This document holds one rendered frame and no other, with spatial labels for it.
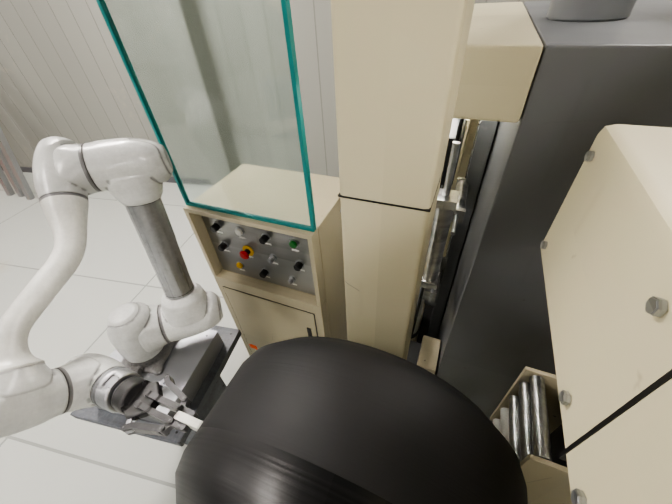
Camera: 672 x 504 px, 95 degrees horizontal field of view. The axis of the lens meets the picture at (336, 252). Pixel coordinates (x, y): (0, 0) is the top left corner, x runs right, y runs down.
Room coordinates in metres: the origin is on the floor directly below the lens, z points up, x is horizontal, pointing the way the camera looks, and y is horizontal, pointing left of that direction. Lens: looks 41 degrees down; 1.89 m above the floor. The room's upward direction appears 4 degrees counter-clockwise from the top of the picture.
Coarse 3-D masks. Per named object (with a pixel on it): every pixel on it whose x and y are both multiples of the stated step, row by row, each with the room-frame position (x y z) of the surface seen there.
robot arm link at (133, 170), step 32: (96, 160) 0.79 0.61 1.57; (128, 160) 0.81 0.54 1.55; (160, 160) 0.85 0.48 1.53; (128, 192) 0.79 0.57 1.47; (160, 192) 0.85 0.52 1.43; (160, 224) 0.81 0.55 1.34; (160, 256) 0.78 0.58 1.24; (192, 288) 0.80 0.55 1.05; (160, 320) 0.72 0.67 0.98; (192, 320) 0.73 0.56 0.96
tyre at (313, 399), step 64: (256, 384) 0.23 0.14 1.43; (320, 384) 0.20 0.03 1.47; (384, 384) 0.20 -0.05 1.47; (448, 384) 0.22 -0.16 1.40; (192, 448) 0.16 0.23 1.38; (256, 448) 0.13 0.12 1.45; (320, 448) 0.12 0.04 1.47; (384, 448) 0.12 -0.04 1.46; (448, 448) 0.12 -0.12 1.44; (512, 448) 0.14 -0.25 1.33
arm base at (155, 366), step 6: (174, 342) 0.76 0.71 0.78; (168, 348) 0.72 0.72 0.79; (162, 354) 0.69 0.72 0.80; (168, 354) 0.70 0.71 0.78; (126, 360) 0.66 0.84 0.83; (150, 360) 0.66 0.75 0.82; (156, 360) 0.66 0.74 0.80; (162, 360) 0.67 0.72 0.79; (126, 366) 0.65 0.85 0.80; (132, 366) 0.64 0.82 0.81; (138, 366) 0.64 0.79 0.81; (144, 366) 0.64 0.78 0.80; (150, 366) 0.65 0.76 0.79; (156, 366) 0.65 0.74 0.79; (162, 366) 0.65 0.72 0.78; (138, 372) 0.62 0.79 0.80; (144, 372) 0.63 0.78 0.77; (150, 372) 0.63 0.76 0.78; (156, 372) 0.62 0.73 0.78; (162, 372) 0.63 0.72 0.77
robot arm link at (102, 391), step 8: (112, 368) 0.38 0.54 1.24; (120, 368) 0.39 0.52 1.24; (128, 368) 0.40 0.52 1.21; (104, 376) 0.36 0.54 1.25; (112, 376) 0.36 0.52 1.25; (120, 376) 0.36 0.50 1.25; (128, 376) 0.36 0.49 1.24; (96, 384) 0.34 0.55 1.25; (104, 384) 0.34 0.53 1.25; (112, 384) 0.34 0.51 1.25; (96, 392) 0.33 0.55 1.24; (104, 392) 0.32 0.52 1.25; (112, 392) 0.33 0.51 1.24; (96, 400) 0.32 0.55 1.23; (104, 400) 0.31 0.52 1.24; (104, 408) 0.30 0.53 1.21; (112, 408) 0.30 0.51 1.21
